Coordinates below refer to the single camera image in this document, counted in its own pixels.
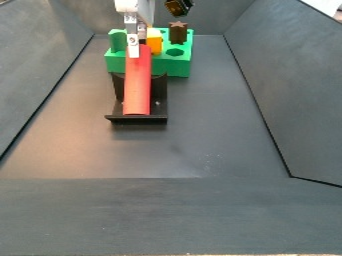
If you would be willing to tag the brown star peg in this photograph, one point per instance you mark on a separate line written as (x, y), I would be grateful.
(177, 32)

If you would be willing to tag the red oval cylinder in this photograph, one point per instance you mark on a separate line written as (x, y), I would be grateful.
(137, 83)

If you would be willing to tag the yellow pentagon peg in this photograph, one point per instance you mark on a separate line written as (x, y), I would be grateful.
(153, 40)

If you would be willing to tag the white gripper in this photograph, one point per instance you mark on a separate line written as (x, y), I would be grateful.
(137, 13)

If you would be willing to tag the green shape sorter block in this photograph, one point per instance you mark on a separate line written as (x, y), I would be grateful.
(172, 61)

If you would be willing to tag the green notched peg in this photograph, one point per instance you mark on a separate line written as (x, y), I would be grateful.
(117, 40)

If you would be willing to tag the black cradle fixture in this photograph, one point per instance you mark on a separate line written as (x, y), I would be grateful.
(157, 115)

